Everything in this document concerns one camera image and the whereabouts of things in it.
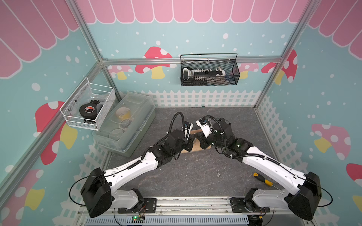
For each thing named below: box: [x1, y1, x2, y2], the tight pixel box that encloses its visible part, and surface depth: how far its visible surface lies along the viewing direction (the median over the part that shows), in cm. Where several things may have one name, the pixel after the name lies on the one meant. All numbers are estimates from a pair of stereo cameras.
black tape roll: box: [79, 103, 98, 120], surface depth 71 cm
